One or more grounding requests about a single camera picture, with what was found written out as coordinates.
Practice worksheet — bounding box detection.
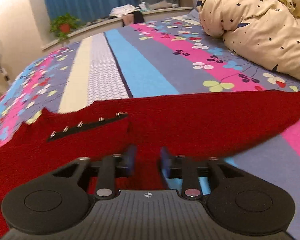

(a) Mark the red knit sweater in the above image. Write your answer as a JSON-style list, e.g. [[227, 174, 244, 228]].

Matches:
[[0, 90, 300, 237]]

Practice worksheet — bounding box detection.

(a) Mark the white clothes pile on sill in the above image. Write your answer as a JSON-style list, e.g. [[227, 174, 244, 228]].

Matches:
[[109, 4, 136, 18]]

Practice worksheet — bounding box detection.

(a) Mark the floral striped bed sheet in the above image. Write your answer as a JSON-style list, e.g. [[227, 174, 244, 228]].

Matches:
[[0, 13, 300, 198]]

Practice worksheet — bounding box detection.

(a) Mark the potted green plant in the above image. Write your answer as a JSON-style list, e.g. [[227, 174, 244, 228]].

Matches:
[[50, 13, 81, 42]]

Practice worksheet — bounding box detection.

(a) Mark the cream star-print duvet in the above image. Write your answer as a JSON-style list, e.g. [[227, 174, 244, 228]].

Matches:
[[197, 0, 300, 80]]

